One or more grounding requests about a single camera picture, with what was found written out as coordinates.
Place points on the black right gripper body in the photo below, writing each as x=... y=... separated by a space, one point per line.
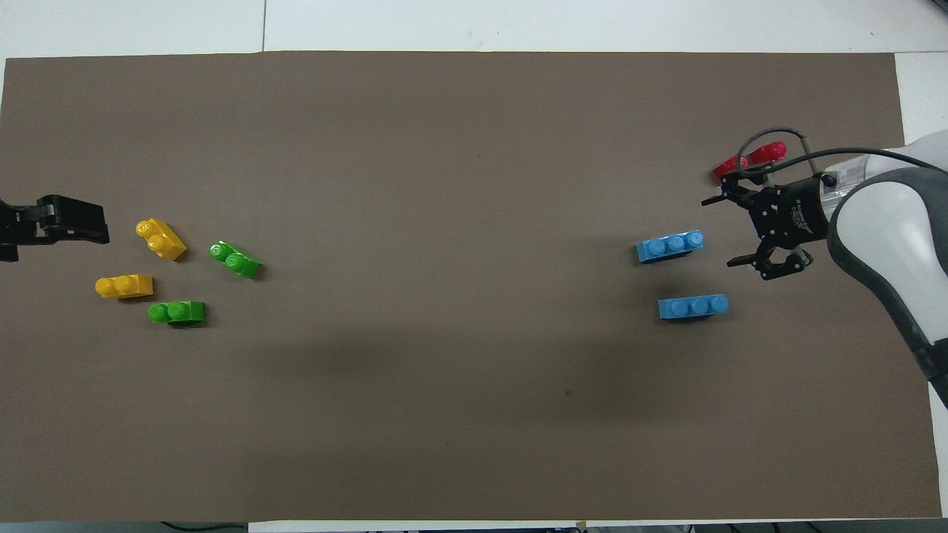
x=789 y=215

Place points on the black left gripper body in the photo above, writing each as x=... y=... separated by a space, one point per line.
x=18 y=222

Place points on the blue three-stud toy block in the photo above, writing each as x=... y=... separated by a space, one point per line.
x=669 y=247
x=693 y=307

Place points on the green two-stud toy block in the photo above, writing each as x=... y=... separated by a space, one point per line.
x=178 y=312
x=237 y=260

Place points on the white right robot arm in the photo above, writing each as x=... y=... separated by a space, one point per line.
x=881 y=222

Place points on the yellow two-stud toy block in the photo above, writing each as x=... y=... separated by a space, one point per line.
x=124 y=286
x=163 y=240

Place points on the brown paper table mat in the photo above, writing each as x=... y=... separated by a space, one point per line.
x=474 y=185

